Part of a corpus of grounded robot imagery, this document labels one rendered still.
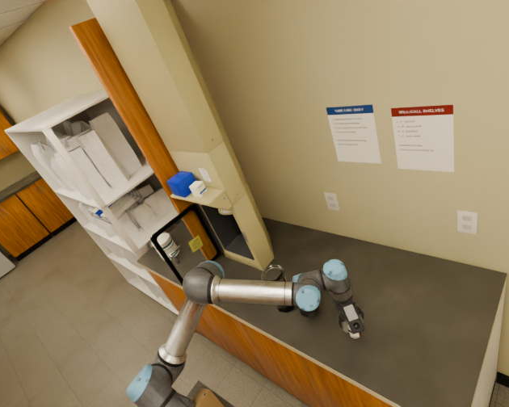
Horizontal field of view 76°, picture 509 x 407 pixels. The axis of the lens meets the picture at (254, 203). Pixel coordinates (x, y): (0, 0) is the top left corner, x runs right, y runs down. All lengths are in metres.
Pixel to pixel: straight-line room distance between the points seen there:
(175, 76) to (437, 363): 1.44
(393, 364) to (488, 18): 1.17
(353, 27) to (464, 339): 1.20
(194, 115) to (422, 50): 0.86
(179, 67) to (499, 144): 1.18
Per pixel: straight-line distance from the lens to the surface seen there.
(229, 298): 1.11
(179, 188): 1.62
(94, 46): 1.67
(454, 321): 1.54
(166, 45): 1.39
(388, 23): 1.30
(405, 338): 1.49
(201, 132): 1.44
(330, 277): 1.17
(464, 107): 1.33
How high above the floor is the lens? 2.21
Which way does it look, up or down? 31 degrees down
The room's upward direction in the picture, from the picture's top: 23 degrees counter-clockwise
